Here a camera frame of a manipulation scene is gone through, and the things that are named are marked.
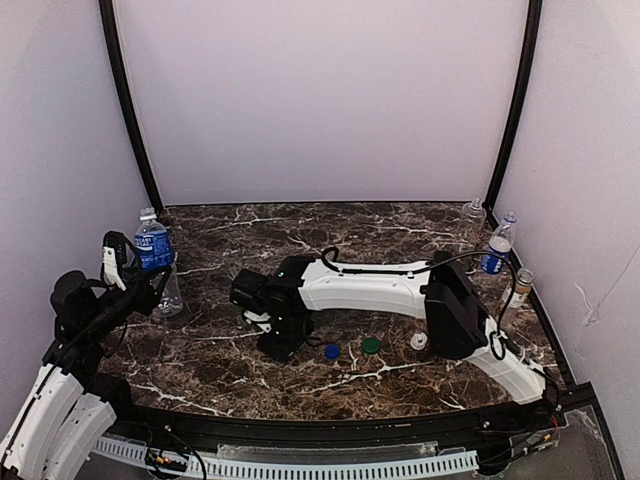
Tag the black left corner post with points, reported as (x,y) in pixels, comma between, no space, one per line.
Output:
(123,91)

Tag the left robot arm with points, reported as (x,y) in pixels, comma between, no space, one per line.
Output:
(71,405)

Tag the blue cap blue label bottle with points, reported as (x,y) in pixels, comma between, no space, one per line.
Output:
(500,244)

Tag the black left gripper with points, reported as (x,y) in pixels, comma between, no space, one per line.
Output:
(147,288)

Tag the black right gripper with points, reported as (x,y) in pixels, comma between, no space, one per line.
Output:
(282,342)

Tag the green bottle cap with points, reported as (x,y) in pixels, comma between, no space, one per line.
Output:
(371,345)

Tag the black right corner post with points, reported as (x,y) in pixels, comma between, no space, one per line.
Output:
(525,65)

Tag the Pocari Sweat clear bottle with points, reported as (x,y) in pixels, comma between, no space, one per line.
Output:
(156,252)

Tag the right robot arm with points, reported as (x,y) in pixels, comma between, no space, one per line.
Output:
(459,326)

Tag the brown drink bottle white label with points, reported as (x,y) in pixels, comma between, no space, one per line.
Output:
(515,300)

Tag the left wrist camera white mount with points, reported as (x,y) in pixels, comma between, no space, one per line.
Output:
(114,258)

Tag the black corner post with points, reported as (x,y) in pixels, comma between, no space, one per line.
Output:
(525,65)
(123,91)

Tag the white slotted cable duct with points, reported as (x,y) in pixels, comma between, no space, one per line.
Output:
(409,461)

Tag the white ribbed bottle cap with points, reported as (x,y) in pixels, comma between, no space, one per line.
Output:
(419,341)

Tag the clear unlabelled bottle white cap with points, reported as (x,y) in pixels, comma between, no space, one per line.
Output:
(472,217)

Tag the black table front rail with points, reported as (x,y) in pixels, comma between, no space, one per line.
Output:
(474,428)

